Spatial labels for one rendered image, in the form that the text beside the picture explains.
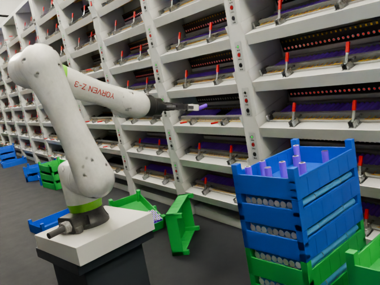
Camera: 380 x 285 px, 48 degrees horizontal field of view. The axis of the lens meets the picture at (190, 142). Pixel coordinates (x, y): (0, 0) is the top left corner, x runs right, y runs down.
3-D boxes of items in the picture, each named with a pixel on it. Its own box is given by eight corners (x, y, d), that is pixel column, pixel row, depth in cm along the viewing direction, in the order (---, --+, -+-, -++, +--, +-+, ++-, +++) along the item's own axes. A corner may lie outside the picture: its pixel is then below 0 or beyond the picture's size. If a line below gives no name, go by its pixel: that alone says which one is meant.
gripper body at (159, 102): (157, 96, 183) (175, 98, 188) (148, 98, 190) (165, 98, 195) (157, 114, 184) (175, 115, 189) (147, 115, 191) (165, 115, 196)
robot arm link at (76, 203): (77, 217, 146) (64, 164, 143) (63, 210, 159) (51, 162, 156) (112, 204, 153) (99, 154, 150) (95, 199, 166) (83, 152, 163)
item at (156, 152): (173, 164, 249) (163, 143, 245) (128, 156, 300) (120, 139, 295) (198, 146, 258) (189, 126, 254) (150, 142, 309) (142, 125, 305)
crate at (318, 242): (307, 263, 103) (302, 232, 102) (244, 247, 118) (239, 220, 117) (363, 218, 123) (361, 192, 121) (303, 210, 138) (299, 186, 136)
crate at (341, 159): (298, 201, 101) (293, 168, 99) (234, 193, 116) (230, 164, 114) (357, 165, 120) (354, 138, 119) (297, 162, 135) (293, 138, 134)
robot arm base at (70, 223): (62, 245, 139) (57, 228, 138) (35, 242, 148) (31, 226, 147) (117, 215, 159) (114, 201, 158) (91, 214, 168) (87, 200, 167)
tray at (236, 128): (247, 135, 188) (239, 117, 185) (175, 132, 238) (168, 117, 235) (276, 114, 197) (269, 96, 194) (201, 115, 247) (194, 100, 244)
